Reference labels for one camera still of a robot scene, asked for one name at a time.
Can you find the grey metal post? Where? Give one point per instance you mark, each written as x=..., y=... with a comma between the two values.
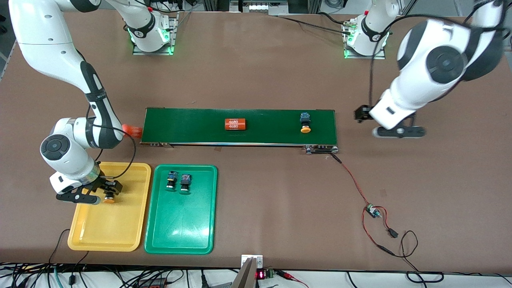
x=244, y=278

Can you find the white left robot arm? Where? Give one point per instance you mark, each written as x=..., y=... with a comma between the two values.
x=412, y=96

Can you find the green plastic tray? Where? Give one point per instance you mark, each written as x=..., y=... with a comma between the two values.
x=180, y=224

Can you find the orange cylindrical battery cell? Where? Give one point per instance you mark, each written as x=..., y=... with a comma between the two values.
x=134, y=131
x=235, y=124

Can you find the yellow plastic tray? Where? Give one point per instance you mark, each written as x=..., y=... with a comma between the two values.
x=108, y=228

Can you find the green conveyor belt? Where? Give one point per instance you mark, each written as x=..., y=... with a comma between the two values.
x=272, y=128

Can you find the grey box with white sockets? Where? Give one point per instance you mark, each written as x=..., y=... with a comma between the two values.
x=260, y=7

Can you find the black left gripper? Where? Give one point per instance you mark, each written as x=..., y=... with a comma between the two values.
x=363, y=113

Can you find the small speed controller board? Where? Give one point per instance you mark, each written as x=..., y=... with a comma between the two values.
x=372, y=210

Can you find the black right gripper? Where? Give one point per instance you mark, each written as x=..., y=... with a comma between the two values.
x=100, y=184

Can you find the green mushroom push button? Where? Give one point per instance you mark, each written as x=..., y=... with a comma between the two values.
x=172, y=176
x=185, y=179

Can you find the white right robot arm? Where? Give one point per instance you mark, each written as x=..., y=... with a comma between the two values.
x=40, y=40

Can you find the red digit display module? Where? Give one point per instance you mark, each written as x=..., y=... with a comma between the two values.
x=262, y=274

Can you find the small metal mounting plate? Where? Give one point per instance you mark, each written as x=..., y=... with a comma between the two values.
x=260, y=260

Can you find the red clip lead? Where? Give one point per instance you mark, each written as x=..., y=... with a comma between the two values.
x=290, y=276

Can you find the yellow mushroom push button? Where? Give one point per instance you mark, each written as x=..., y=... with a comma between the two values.
x=108, y=200
x=305, y=128

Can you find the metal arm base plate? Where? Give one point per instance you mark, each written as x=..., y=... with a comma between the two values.
x=154, y=52
x=366, y=57

